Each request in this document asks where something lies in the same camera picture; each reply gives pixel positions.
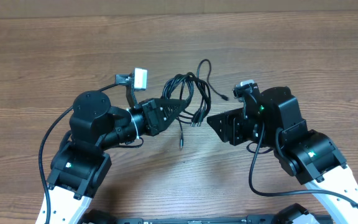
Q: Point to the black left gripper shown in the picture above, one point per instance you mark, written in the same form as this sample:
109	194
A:
152	117

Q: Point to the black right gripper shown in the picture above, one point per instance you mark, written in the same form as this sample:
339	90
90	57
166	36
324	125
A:
232	125

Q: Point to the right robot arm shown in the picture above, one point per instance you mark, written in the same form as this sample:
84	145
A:
272	119

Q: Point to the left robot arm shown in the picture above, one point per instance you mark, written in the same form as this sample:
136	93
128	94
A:
81	164

